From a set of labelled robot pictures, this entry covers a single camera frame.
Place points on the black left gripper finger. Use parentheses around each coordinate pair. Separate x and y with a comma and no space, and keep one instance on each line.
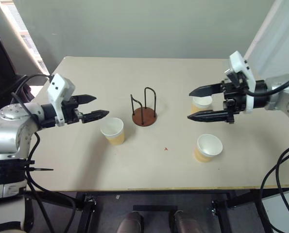
(86,99)
(95,115)

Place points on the black metal table frame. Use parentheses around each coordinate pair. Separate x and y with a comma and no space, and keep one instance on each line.
(219,206)

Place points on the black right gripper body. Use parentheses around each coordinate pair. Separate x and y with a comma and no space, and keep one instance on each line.
(237,103)

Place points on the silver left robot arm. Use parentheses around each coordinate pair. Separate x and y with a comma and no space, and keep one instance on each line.
(5,131)

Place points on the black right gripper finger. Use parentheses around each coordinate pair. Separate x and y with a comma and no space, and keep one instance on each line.
(206,91)
(209,116)

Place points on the window blinds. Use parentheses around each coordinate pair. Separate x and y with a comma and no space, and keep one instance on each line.
(25,31)

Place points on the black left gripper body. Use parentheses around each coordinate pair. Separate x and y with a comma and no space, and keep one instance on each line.
(70,114)

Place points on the tan paper cup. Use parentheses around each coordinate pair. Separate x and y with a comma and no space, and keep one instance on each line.
(208,146)
(113,132)
(203,103)

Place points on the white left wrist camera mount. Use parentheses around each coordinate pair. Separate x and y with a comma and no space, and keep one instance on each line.
(58,85)

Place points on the dark rounded shape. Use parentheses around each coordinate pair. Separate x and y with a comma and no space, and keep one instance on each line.
(130,222)
(183,222)

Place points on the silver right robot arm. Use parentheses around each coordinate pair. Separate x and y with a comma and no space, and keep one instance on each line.
(283,95)

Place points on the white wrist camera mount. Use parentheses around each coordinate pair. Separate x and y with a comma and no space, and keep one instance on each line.
(58,85)
(239,61)

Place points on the white panel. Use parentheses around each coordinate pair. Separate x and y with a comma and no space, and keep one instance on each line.
(277,36)

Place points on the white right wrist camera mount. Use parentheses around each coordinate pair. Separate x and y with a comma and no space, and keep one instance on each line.
(239,61)

